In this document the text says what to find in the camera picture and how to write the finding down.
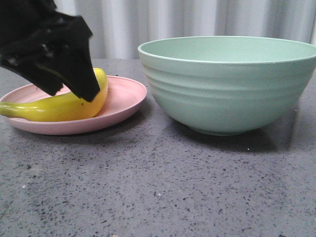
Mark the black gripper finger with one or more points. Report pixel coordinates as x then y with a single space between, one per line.
72 66
40 70

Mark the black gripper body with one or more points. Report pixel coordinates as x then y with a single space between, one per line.
25 25

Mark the yellow banana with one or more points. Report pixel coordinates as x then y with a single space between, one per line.
64 107

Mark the green ribbed bowl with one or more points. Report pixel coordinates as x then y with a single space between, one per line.
227 85

